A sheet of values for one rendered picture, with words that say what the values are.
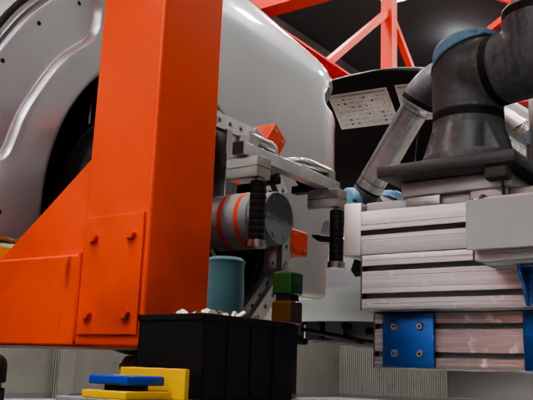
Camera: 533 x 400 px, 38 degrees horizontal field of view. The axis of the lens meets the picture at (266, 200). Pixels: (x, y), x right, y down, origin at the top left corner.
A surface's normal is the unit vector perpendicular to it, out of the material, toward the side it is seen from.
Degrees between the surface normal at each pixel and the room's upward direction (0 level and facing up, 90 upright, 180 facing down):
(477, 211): 90
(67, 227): 90
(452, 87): 90
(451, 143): 73
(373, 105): 143
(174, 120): 90
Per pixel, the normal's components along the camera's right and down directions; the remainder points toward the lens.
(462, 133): -0.39, -0.50
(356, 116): -0.39, 0.64
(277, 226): 0.82, -0.10
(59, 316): -0.57, -0.20
